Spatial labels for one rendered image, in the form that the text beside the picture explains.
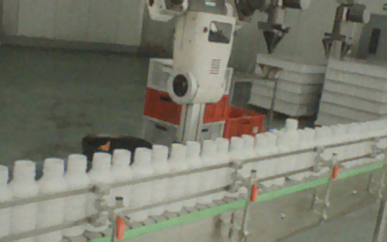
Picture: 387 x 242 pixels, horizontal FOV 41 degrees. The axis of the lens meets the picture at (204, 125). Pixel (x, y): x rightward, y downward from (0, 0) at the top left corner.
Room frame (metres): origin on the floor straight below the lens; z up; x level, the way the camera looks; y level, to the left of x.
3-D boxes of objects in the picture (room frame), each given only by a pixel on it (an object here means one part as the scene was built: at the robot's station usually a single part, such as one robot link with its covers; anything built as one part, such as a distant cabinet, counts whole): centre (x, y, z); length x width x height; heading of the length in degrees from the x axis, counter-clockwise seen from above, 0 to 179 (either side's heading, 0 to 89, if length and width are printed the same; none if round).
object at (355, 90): (8.26, -2.47, 0.59); 1.24 x 1.03 x 1.17; 142
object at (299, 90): (9.23, -1.47, 0.50); 1.23 x 1.05 x 1.00; 138
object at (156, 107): (4.14, 0.16, 0.78); 0.61 x 0.41 x 0.22; 146
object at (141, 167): (1.15, 0.13, 1.08); 0.06 x 0.06 x 0.17
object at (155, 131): (4.13, 0.16, 0.55); 0.61 x 0.41 x 0.22; 147
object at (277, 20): (1.74, -0.18, 1.51); 0.10 x 0.07 x 0.07; 51
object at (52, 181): (0.97, 0.28, 1.08); 0.06 x 0.06 x 0.17
